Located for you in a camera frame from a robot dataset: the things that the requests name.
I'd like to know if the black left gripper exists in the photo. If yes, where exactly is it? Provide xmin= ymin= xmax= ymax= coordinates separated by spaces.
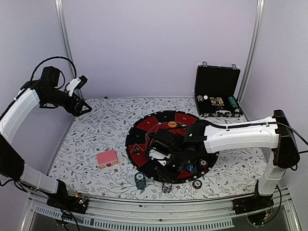
xmin=43 ymin=88 xmax=92 ymax=116

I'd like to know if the blue small blind button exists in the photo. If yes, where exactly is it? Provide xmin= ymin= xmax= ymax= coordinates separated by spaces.
xmin=186 ymin=163 xmax=197 ymax=174

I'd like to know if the brown 100 poker chip stack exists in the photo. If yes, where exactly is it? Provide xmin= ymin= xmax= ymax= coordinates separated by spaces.
xmin=192 ymin=180 xmax=202 ymax=190

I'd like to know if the brown chip stack seat three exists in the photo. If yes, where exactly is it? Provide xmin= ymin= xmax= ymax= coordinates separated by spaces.
xmin=199 ymin=159 xmax=208 ymax=169

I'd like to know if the orange big blind button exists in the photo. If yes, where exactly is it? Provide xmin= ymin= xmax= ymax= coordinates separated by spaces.
xmin=168 ymin=121 xmax=177 ymax=128

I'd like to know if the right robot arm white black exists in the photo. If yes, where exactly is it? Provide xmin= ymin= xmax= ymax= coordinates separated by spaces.
xmin=146 ymin=110 xmax=300 ymax=210

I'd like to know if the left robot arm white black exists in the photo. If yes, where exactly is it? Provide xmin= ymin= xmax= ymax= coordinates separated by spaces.
xmin=0 ymin=66 xmax=92 ymax=209

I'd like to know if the round red black poker mat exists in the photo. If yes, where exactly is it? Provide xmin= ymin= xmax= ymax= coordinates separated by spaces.
xmin=125 ymin=111 xmax=219 ymax=184

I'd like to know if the green poker chip stack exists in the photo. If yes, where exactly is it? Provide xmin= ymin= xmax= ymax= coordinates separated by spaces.
xmin=134 ymin=172 xmax=146 ymax=190

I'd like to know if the red playing card deck box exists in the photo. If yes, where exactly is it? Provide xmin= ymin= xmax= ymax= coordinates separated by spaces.
xmin=96 ymin=149 xmax=121 ymax=169

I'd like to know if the black poker chip case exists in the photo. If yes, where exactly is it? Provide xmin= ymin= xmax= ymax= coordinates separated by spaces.
xmin=194 ymin=61 xmax=244 ymax=117

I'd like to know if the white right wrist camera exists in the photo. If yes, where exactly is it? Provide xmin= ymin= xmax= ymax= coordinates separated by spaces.
xmin=149 ymin=149 xmax=171 ymax=166

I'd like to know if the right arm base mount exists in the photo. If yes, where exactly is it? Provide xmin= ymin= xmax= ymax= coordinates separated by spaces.
xmin=232 ymin=193 xmax=274 ymax=226

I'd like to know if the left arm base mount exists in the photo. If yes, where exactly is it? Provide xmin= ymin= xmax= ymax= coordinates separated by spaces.
xmin=44 ymin=192 xmax=89 ymax=214

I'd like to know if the left aluminium frame post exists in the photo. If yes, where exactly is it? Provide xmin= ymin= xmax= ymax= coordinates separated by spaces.
xmin=54 ymin=0 xmax=85 ymax=103

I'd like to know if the aluminium frame post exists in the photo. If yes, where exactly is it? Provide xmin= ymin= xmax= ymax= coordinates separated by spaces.
xmin=54 ymin=0 xmax=85 ymax=103
xmin=237 ymin=0 xmax=265 ymax=104

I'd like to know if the right aluminium frame post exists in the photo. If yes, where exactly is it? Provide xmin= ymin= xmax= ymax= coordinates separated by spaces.
xmin=237 ymin=0 xmax=265 ymax=104

